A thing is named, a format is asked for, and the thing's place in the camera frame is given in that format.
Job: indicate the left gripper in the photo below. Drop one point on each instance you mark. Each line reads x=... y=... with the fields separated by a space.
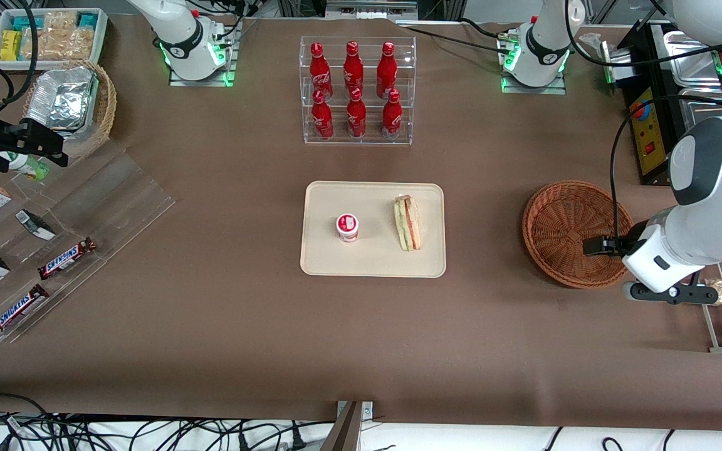
x=632 y=238

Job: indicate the triangular sandwich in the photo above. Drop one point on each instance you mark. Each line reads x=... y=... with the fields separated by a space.
x=408 y=225

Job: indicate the aluminium foil tray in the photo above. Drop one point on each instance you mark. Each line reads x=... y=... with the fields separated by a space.
x=63 y=100

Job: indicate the light wicker basket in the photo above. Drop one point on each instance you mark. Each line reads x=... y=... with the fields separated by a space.
x=108 y=106

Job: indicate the brown round wicker basket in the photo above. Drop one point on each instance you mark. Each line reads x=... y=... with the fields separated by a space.
x=561 y=235

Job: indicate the cream plastic tray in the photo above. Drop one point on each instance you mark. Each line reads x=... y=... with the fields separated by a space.
x=373 y=257

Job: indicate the clear bag of beige snacks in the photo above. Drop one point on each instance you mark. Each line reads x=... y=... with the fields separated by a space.
x=76 y=42
x=42 y=45
x=60 y=20

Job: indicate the yellow snack packet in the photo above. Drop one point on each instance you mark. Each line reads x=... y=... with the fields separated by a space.
x=11 y=45

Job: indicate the clear acrylic stepped display stand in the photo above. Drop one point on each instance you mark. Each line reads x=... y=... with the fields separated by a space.
x=129 y=200

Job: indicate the teal snack packet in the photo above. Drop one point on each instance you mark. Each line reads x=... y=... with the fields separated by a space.
x=88 y=20
x=26 y=24

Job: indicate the Snickers chocolate bar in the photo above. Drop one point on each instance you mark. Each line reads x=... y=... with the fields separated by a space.
x=66 y=258
x=17 y=310

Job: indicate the white plastic crate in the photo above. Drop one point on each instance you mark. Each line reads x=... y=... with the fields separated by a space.
x=103 y=34

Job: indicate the black food warmer appliance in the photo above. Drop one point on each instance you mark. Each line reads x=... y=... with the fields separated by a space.
x=652 y=163

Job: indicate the steel warmer pan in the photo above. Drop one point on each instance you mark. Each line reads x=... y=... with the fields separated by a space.
x=690 y=50
x=696 y=108

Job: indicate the silver metal holder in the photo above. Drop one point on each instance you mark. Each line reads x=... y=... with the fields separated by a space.
x=618 y=62

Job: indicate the red cola bottle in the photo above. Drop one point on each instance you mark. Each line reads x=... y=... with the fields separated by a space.
x=321 y=116
x=392 y=116
x=319 y=69
x=387 y=67
x=353 y=66
x=356 y=114

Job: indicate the small red white yogurt cup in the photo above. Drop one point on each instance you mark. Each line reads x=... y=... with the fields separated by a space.
x=347 y=227

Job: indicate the clear acrylic bottle rack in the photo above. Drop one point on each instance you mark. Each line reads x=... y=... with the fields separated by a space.
x=361 y=141

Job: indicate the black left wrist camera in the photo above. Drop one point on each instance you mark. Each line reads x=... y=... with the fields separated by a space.
x=599 y=245

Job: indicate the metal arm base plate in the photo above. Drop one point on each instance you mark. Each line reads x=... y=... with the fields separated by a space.
x=204 y=82
x=536 y=91

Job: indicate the silver metal bracket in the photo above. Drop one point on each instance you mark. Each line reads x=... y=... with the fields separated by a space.
x=368 y=407

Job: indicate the brown table post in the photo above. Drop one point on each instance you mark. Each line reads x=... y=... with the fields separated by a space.
x=347 y=432

